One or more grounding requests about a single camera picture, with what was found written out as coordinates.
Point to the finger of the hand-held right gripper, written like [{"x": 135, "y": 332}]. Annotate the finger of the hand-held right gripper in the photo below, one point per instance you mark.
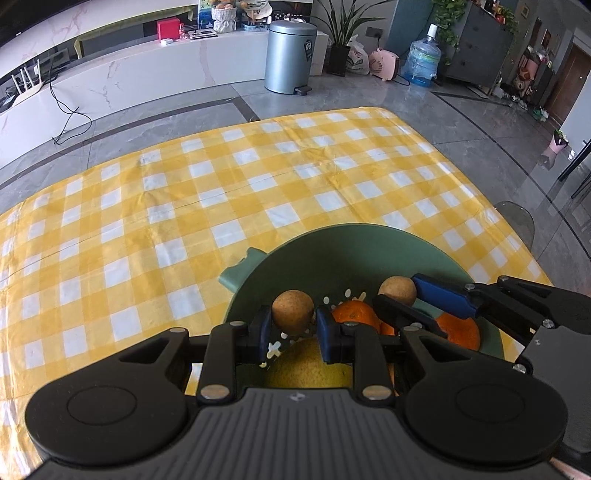
[
  {"x": 443, "y": 295},
  {"x": 397, "y": 314}
]

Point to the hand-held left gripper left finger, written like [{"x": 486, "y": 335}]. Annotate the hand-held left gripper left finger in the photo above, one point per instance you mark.
[{"x": 265, "y": 339}]

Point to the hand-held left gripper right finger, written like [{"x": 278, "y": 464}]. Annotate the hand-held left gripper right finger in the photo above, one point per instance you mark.
[{"x": 325, "y": 339}]

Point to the brown kiwi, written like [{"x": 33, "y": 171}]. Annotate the brown kiwi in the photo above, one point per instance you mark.
[
  {"x": 293, "y": 310},
  {"x": 396, "y": 288}
]

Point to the green colander bowl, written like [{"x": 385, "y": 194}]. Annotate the green colander bowl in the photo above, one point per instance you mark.
[{"x": 346, "y": 258}]

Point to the transparent chair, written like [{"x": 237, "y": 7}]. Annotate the transparent chair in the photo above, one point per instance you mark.
[{"x": 515, "y": 226}]

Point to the yellow checked tablecloth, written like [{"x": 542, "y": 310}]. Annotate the yellow checked tablecloth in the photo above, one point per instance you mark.
[{"x": 138, "y": 207}]

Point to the blue water bottle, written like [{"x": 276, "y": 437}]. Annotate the blue water bottle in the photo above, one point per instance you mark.
[{"x": 421, "y": 60}]

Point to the pink pig heater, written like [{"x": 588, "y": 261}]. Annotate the pink pig heater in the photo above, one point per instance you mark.
[{"x": 383, "y": 64}]

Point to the brown wooden door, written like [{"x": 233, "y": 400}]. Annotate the brown wooden door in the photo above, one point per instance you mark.
[{"x": 572, "y": 83}]

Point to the dark grey cabinet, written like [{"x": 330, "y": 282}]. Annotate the dark grey cabinet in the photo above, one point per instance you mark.
[{"x": 480, "y": 46}]

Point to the white plastic bag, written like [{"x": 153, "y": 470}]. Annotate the white plastic bag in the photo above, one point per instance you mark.
[{"x": 358, "y": 57}]

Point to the potted plant in black pot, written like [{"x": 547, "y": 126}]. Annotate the potted plant in black pot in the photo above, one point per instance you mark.
[{"x": 339, "y": 55}]

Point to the white box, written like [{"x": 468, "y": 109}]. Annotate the white box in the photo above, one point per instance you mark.
[{"x": 319, "y": 55}]

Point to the trailing green plant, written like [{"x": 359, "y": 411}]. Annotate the trailing green plant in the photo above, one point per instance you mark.
[{"x": 448, "y": 18}]

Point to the grey pedal trash can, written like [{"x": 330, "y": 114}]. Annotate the grey pedal trash can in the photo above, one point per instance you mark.
[{"x": 288, "y": 55}]

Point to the white marble console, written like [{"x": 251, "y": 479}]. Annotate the white marble console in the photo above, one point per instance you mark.
[{"x": 138, "y": 69}]

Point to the white woven basket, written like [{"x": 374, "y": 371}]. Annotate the white woven basket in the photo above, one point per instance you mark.
[{"x": 225, "y": 21}]

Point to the red box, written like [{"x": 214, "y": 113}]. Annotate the red box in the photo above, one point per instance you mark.
[{"x": 168, "y": 30}]

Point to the white router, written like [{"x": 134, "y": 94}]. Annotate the white router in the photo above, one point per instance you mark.
[{"x": 27, "y": 92}]

